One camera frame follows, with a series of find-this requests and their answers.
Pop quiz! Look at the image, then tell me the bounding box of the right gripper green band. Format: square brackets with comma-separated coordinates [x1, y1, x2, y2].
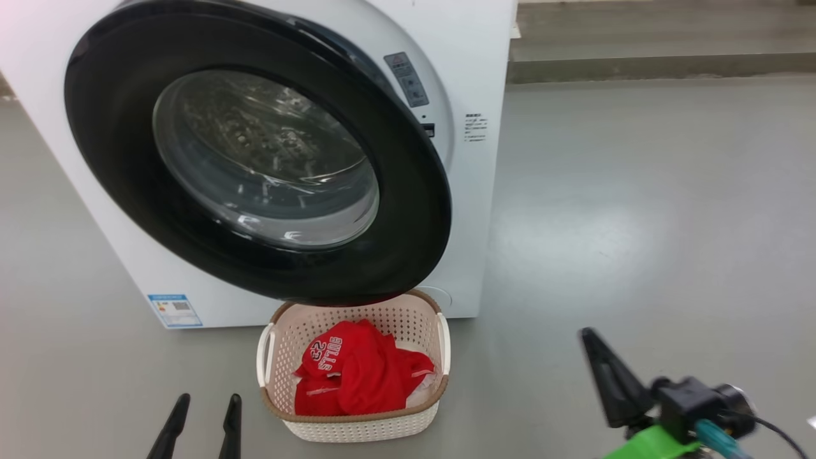
[579, 326, 703, 459]

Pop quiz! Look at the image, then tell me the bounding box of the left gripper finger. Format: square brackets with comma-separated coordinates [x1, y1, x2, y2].
[218, 393, 244, 459]
[146, 393, 191, 459]

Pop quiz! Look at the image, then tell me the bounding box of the red and white garment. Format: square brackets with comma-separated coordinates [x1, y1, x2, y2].
[293, 318, 438, 418]

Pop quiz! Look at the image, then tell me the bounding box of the round black washing machine door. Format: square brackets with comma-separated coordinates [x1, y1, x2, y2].
[63, 0, 453, 306]

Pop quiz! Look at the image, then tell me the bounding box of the cream perforated laundry basket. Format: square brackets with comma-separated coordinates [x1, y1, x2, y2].
[256, 289, 452, 443]

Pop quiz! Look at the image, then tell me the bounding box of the white front-load washing machine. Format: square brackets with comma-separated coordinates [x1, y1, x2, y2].
[0, 0, 519, 330]

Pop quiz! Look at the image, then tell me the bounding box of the blue energy label sticker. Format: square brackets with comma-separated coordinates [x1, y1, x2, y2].
[147, 293, 204, 330]

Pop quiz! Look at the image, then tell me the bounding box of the black text notice sticker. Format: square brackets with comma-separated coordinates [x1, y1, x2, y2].
[463, 113, 489, 143]

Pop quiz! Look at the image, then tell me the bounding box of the grey warning sticker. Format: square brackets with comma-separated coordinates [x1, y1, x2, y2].
[383, 52, 430, 108]

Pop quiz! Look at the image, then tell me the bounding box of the teal cable connector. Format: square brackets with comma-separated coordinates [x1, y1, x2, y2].
[694, 418, 750, 459]

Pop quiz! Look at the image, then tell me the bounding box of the thin black cable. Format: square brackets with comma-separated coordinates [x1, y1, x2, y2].
[751, 413, 811, 459]

